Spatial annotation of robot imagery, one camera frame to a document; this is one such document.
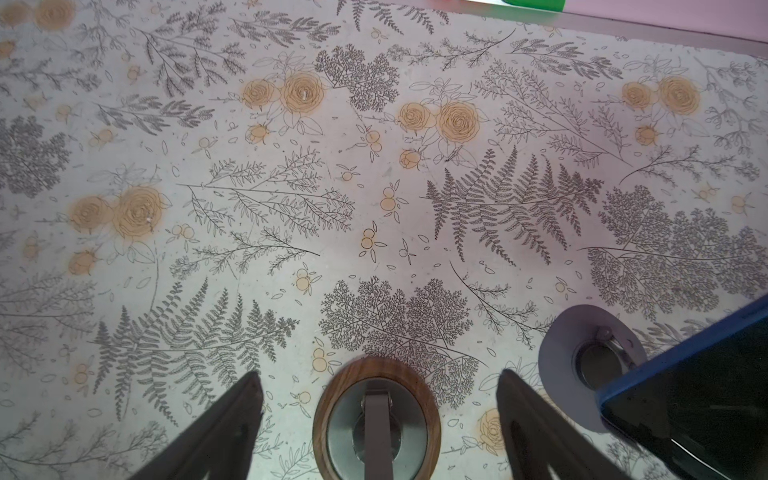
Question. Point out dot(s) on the grey stand under reflective phone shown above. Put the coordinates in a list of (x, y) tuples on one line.
[(584, 349)]

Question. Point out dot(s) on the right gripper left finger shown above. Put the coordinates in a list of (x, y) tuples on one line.
[(220, 443)]

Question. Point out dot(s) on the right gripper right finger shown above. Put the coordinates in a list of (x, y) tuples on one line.
[(539, 442)]

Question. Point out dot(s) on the reflective phone blue edge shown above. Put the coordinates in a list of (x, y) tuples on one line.
[(701, 406)]

